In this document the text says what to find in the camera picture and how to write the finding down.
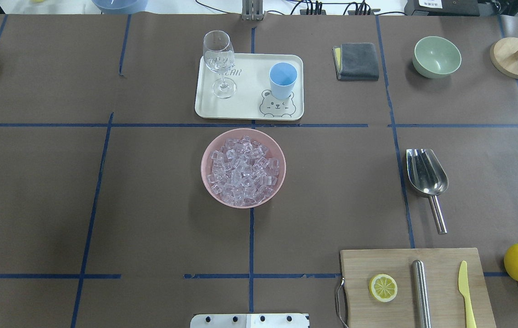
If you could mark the lemon half slice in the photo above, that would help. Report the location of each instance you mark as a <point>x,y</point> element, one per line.
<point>383,288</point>

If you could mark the yellow plastic knife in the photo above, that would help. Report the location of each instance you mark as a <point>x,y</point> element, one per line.
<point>463,287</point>

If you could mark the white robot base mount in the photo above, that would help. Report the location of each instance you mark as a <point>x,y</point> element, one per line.
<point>251,320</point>

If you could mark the wooden cutting board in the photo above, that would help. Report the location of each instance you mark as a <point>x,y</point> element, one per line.
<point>445,302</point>

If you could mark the grey folded cloth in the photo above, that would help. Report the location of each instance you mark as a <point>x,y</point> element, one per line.
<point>356,62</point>

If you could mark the blue plastic cup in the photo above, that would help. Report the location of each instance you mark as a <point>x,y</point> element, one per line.
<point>282,77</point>

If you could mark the cream bear tray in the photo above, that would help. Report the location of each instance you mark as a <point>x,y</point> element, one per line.
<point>253,99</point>

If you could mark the stainless steel ice scoop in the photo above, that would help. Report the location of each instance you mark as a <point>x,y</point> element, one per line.
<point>428,178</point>

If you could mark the clear ice cubes pile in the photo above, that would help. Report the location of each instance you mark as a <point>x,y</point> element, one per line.
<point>244,171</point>

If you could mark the pink bowl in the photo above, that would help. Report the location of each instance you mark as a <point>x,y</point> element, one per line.
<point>243,167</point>

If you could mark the clear wine glass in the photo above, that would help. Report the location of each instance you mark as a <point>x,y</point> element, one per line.
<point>218,56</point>

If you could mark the blue bowl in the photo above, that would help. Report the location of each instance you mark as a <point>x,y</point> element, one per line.
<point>122,7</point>

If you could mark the green bowl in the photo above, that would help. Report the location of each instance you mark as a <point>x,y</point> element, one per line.
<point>435,57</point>

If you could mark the steel cylinder muddler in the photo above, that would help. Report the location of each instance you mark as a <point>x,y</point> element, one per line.
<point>421,293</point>

